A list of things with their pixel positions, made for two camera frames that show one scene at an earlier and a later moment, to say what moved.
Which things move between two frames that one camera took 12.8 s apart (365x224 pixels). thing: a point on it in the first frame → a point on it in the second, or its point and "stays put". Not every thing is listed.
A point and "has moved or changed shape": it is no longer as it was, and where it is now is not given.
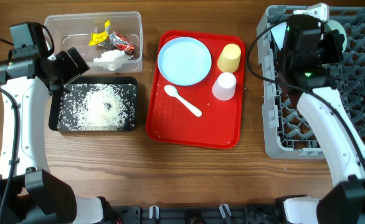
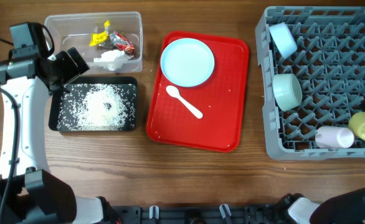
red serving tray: x=219 y=125 stays put
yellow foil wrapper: x=97 y=37 stays put
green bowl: x=336 y=25 → x=287 y=91
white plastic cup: x=224 y=86 has moved or changed shape
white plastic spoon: x=171 y=90 stays put
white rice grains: x=97 y=107 stays put
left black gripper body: x=65 y=66 stays put
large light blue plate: x=184 y=61 stays put
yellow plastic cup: x=229 y=57 → x=359 y=123
